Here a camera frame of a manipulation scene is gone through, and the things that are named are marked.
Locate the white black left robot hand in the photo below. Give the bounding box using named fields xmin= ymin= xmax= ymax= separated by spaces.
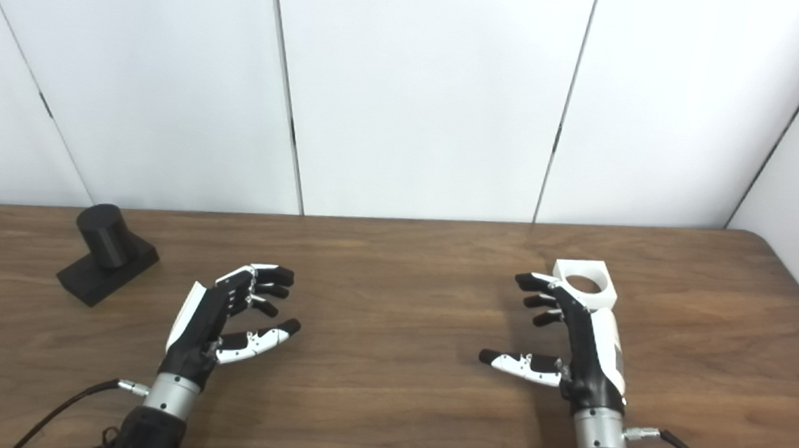
xmin=160 ymin=257 xmax=306 ymax=395

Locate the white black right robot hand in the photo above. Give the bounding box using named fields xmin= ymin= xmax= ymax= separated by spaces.
xmin=476 ymin=269 xmax=636 ymax=419

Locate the white square piece with hole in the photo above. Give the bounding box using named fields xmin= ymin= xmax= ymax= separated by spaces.
xmin=551 ymin=258 xmax=621 ymax=312

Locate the black peg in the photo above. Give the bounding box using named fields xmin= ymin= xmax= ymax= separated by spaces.
xmin=54 ymin=201 xmax=163 ymax=312

